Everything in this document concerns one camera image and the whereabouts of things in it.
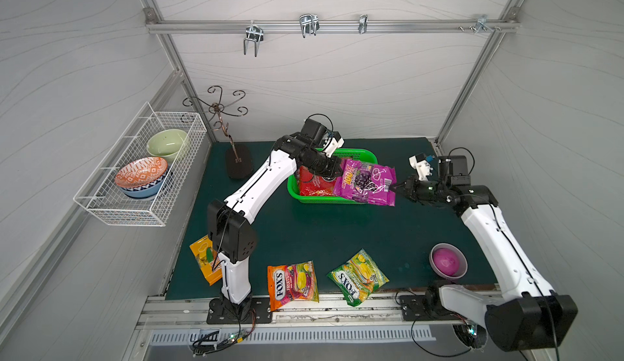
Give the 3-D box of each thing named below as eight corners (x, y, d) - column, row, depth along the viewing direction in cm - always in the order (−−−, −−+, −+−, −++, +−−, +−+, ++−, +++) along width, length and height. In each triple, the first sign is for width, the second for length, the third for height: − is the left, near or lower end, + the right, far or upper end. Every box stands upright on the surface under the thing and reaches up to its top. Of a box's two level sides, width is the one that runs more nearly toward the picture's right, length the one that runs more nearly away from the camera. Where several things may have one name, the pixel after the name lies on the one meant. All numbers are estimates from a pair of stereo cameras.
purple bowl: (432, 280, 79) (438, 276, 75) (423, 247, 86) (428, 242, 82) (466, 280, 79) (473, 276, 75) (454, 247, 86) (460, 242, 82)
